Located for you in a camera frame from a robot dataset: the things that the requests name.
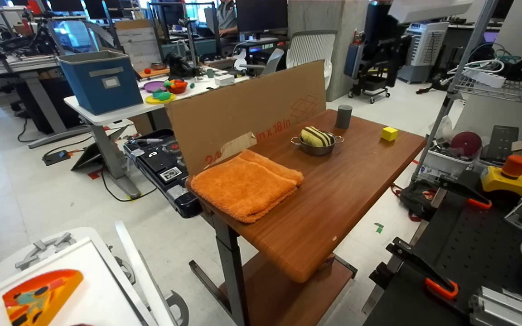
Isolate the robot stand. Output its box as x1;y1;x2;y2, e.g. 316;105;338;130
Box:
363;180;522;326

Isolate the blue storage bin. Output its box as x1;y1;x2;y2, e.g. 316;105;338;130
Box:
57;50;144;115

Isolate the black cable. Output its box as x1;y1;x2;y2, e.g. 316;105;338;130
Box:
100;168;158;203

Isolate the metal wire shelf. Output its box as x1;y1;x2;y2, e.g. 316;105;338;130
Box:
412;0;522;182

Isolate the yellow emergency stop button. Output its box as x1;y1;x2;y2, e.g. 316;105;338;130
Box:
480;154;522;197

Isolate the yellow striped plush object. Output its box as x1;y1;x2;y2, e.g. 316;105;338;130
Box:
300;126;336;148

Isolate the white mesh office chair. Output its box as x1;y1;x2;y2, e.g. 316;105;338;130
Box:
285;30;339;91

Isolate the black power brick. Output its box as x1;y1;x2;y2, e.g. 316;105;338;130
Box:
42;149;72;167

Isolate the grey cylinder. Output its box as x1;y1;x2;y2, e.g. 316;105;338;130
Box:
335;105;353;130

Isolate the white power strip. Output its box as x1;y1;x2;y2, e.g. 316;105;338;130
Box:
462;68;507;89

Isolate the white cart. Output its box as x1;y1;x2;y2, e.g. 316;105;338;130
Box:
0;221;190;326

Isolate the aluminium extrusion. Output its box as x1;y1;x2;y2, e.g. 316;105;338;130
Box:
469;286;522;326

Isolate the black flat panel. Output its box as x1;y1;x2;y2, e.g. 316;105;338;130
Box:
487;125;519;162

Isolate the person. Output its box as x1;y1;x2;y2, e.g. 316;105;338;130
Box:
217;0;239;38

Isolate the cardboard sheet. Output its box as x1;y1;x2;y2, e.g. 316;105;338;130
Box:
165;60;328;177

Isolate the black hard case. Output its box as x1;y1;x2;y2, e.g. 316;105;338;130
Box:
123;129;203;219

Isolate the orange towel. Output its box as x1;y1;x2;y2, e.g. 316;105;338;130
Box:
190;149;305;224

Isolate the silver bowl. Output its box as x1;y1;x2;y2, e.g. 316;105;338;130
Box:
290;131;345;157

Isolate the yellow plate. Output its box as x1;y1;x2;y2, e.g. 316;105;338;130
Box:
145;92;177;105

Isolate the black clamp orange handle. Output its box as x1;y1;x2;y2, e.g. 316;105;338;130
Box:
437;174;493;210
385;237;459;301

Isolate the white table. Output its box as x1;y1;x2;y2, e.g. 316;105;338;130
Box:
64;72;251;200

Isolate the orange painted panel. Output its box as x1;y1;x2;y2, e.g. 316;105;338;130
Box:
2;269;84;326

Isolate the white air cooler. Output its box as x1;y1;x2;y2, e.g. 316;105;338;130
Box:
398;21;450;84

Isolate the black monitor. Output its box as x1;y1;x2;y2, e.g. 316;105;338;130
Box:
236;0;289;35

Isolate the black wheeled machine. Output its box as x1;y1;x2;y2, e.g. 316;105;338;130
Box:
344;0;407;104

